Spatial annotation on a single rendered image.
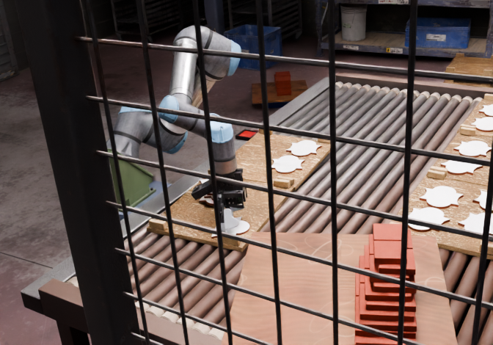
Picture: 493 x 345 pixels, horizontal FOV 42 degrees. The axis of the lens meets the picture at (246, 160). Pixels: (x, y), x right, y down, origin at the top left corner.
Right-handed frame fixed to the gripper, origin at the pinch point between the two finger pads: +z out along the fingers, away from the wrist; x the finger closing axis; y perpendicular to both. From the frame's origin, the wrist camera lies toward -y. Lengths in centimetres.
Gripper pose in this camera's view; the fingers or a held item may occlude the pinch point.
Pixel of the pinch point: (227, 226)
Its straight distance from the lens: 202.7
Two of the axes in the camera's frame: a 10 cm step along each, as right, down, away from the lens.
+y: 9.8, -0.3, -2.0
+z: 1.1, 9.0, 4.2
